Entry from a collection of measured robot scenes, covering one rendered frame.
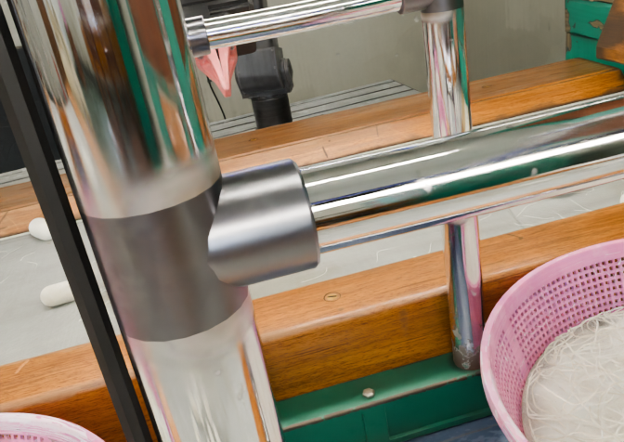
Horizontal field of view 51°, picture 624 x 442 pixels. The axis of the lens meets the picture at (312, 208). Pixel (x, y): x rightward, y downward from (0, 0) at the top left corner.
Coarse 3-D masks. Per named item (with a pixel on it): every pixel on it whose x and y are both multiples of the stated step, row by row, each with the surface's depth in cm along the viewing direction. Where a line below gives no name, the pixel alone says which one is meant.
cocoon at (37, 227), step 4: (32, 220) 70; (36, 220) 69; (40, 220) 69; (44, 220) 69; (32, 224) 69; (36, 224) 69; (40, 224) 68; (44, 224) 68; (32, 228) 69; (36, 228) 68; (40, 228) 68; (44, 228) 68; (32, 232) 69; (36, 232) 68; (40, 232) 68; (44, 232) 68; (48, 232) 68; (36, 236) 69; (40, 236) 68; (44, 236) 68; (48, 236) 69
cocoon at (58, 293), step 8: (48, 288) 55; (56, 288) 55; (64, 288) 55; (40, 296) 55; (48, 296) 55; (56, 296) 55; (64, 296) 55; (72, 296) 56; (48, 304) 55; (56, 304) 55
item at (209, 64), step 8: (216, 48) 73; (240, 48) 74; (248, 48) 75; (256, 48) 75; (208, 56) 68; (216, 56) 68; (200, 64) 73; (208, 64) 73; (216, 64) 68; (208, 72) 72; (216, 72) 68; (216, 80) 70; (224, 80) 68; (224, 88) 68; (224, 96) 69
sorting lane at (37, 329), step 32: (608, 96) 82; (576, 192) 59; (608, 192) 58; (480, 224) 57; (512, 224) 56; (0, 256) 68; (32, 256) 66; (320, 256) 56; (352, 256) 55; (384, 256) 54; (0, 288) 61; (32, 288) 60; (256, 288) 53; (288, 288) 52; (0, 320) 55; (32, 320) 54; (64, 320) 53; (0, 352) 51; (32, 352) 50
